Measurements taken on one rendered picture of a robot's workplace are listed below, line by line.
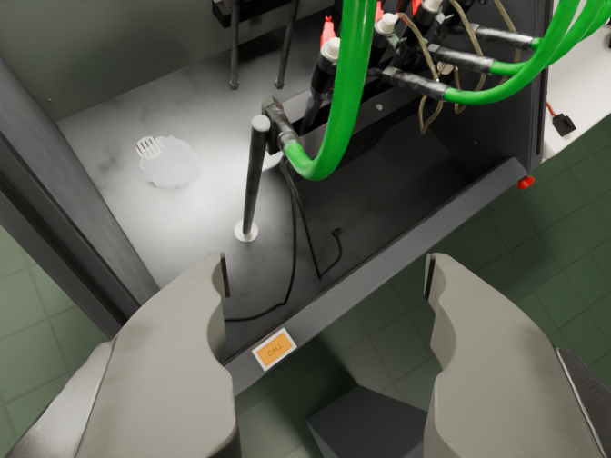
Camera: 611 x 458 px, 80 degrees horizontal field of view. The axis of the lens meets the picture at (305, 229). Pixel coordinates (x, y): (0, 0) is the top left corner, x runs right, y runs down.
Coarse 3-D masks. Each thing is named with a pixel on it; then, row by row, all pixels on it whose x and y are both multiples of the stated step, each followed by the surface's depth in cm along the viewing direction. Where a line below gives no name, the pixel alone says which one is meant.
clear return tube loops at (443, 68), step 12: (504, 12) 50; (408, 24) 45; (468, 24) 48; (420, 36) 45; (480, 48) 48; (516, 60) 52; (432, 72) 46; (444, 72) 62; (456, 72) 60; (456, 84) 60; (480, 84) 51; (420, 108) 56; (456, 108) 58; (420, 120) 56; (432, 120) 51
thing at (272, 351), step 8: (280, 336) 48; (272, 344) 47; (280, 344) 47; (288, 344) 48; (256, 352) 47; (264, 352) 47; (272, 352) 47; (280, 352) 47; (264, 360) 47; (272, 360) 47
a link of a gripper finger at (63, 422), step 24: (96, 360) 8; (72, 384) 7; (96, 384) 7; (48, 408) 7; (72, 408) 7; (48, 432) 6; (72, 432) 6; (24, 456) 6; (48, 456) 6; (72, 456) 6
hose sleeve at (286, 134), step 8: (272, 112) 34; (280, 112) 34; (280, 120) 33; (288, 120) 34; (280, 128) 32; (288, 128) 31; (280, 136) 31; (288, 136) 30; (296, 136) 31; (280, 144) 31
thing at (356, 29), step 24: (360, 0) 15; (360, 24) 15; (360, 48) 16; (336, 72) 17; (360, 72) 16; (336, 96) 17; (360, 96) 17; (336, 120) 18; (288, 144) 30; (336, 144) 19; (312, 168) 23
